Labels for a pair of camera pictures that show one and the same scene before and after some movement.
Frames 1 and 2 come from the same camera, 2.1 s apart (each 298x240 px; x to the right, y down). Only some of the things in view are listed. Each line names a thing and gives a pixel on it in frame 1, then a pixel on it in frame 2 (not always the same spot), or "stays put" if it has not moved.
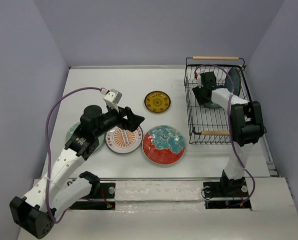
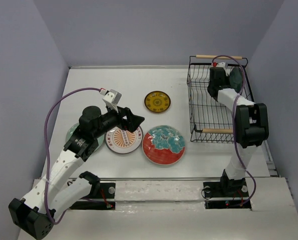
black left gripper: [134, 121] stays put
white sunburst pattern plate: [122, 141] stays put
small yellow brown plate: [157, 101] stays put
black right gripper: [198, 92] to [227, 77]
